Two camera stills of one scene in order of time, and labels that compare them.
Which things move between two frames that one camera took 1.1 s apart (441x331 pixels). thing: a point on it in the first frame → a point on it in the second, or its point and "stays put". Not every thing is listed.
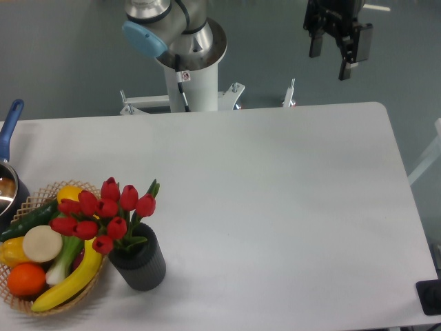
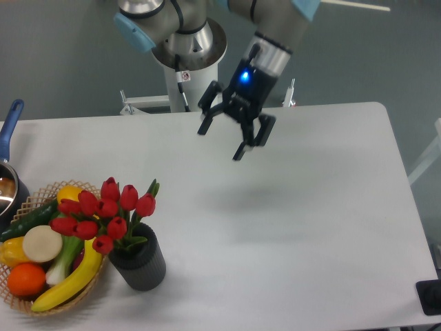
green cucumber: (40, 216) stays put
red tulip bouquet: (111, 218) stays put
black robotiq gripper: (336, 17) → (248, 93)
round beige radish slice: (42, 244) stays put
